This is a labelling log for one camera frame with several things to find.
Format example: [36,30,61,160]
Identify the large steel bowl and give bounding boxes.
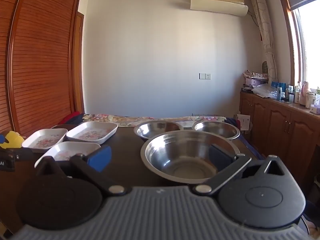
[140,130,240,184]

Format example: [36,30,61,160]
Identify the stack of boxes and papers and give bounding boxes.
[241,70,268,93]

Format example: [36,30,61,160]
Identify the floral bed blanket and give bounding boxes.
[82,114,226,128]

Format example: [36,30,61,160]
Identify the medium steel bowl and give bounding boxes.
[133,120,183,140]
[192,121,240,140]

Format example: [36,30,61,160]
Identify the wooden side cabinet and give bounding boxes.
[239,92,319,192]

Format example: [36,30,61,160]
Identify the large floral tray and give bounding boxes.
[66,121,118,145]

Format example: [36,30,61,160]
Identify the window with blind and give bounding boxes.
[280,0,319,90]

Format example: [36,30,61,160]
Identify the yellow plush toy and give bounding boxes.
[0,131,24,149]

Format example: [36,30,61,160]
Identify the wall light switch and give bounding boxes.
[199,73,211,80]

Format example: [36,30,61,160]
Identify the dark blue red blanket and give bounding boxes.
[59,111,85,125]

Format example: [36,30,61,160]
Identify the toiletry bottles on counter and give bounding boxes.
[271,82,319,117]

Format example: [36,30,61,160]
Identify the patterned curtain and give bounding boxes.
[251,0,278,84]

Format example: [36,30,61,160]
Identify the white air conditioner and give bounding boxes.
[190,0,248,17]

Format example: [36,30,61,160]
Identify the white paper bag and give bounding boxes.
[236,114,251,131]

